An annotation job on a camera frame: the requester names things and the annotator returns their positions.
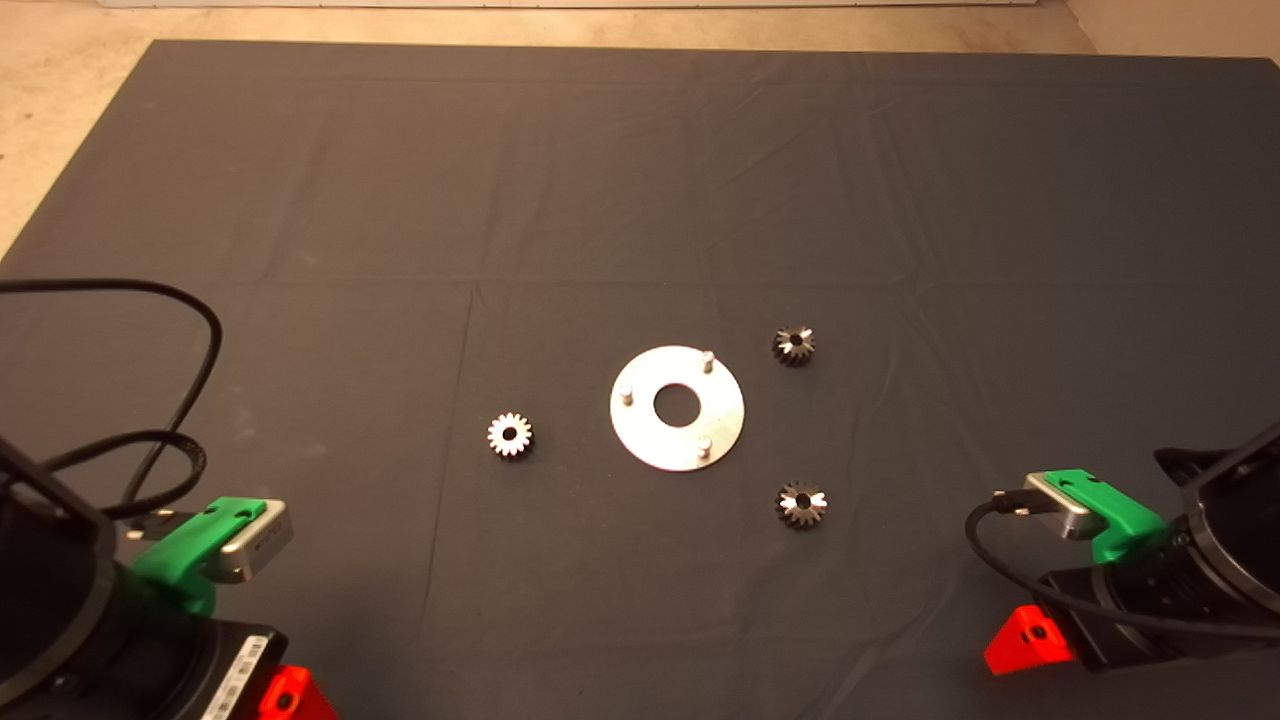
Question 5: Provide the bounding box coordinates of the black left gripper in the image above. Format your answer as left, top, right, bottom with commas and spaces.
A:
30, 600, 339, 720

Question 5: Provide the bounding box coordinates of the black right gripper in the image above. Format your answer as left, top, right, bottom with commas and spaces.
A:
984, 535, 1251, 677

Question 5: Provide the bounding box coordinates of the round metal carrier plate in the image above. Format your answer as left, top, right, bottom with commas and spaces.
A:
609, 345, 746, 473

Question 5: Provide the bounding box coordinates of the dark grey table cloth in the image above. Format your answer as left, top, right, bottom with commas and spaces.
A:
0, 38, 1280, 720

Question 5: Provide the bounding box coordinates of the silver right camera box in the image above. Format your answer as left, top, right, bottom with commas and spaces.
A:
1025, 472, 1101, 541

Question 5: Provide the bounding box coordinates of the silver camera box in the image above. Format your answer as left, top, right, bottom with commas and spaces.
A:
1025, 472, 1101, 541
215, 500, 295, 585

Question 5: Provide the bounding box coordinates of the thin black right cable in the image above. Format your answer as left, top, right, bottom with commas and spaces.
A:
965, 487, 1280, 643

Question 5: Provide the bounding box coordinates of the thin black cable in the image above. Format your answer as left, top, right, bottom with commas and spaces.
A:
0, 279, 223, 501
965, 487, 1280, 643

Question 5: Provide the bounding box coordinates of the green right camera mount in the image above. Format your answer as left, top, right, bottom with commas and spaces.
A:
1045, 469, 1171, 564

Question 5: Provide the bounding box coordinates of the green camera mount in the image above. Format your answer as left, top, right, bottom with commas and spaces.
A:
1045, 469, 1171, 564
128, 497, 269, 617

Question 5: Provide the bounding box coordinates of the silver left camera box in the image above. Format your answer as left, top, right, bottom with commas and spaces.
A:
215, 500, 295, 585

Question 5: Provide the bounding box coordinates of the green left camera mount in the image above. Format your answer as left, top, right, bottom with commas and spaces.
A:
128, 497, 269, 617

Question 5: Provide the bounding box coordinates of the braided black left cable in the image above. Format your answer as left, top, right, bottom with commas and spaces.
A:
40, 430, 209, 541

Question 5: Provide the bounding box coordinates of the thin black left cable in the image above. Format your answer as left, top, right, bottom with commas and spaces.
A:
0, 279, 223, 501

